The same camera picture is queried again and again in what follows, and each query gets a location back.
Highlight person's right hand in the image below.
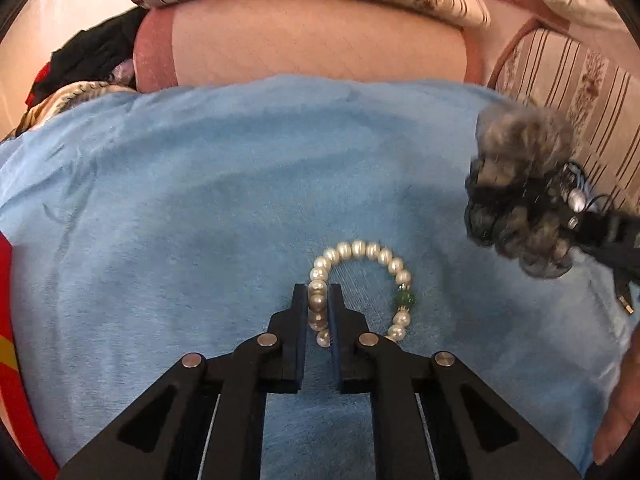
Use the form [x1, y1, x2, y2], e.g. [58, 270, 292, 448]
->
[592, 329, 640, 467]

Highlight beige floral cloth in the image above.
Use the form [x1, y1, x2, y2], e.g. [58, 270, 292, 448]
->
[14, 80, 137, 137]

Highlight grey sheer scrunchie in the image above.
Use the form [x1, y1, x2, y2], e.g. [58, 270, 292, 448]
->
[463, 104, 577, 280]

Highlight white pearl bracelet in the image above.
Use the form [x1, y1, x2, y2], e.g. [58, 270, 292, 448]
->
[307, 240, 414, 349]

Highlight pink quilted cushion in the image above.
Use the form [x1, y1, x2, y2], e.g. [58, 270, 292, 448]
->
[132, 0, 485, 95]

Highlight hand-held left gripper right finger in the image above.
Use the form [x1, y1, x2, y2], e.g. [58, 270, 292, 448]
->
[327, 283, 584, 480]

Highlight blue blanket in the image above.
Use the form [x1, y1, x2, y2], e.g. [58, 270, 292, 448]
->
[0, 74, 632, 480]

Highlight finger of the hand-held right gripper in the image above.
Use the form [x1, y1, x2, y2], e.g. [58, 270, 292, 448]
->
[544, 160, 640, 285]

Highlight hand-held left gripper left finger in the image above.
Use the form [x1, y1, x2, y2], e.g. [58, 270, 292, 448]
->
[57, 283, 309, 480]

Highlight black clothes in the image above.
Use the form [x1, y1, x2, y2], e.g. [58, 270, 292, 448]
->
[25, 7, 150, 111]

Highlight red gift box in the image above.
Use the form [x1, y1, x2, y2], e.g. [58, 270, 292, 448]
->
[0, 232, 60, 480]

